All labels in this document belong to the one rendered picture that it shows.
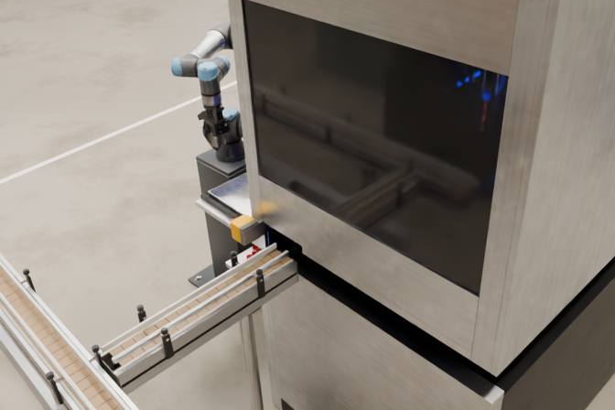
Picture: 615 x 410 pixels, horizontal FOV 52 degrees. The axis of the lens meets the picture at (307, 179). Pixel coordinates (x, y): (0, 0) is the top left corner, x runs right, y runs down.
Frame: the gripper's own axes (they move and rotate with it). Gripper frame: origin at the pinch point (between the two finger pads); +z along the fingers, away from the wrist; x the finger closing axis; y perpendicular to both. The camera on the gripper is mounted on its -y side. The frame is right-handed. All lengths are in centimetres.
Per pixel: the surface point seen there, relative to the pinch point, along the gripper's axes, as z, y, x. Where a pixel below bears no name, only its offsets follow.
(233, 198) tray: 20.9, 7.9, 0.8
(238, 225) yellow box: 6.1, 42.9, -18.8
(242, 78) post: -45, 42, -10
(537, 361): 25, 137, 21
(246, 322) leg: 32, 59, -30
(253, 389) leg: 66, 59, -30
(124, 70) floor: 109, -369, 113
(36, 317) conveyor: 16, 28, -86
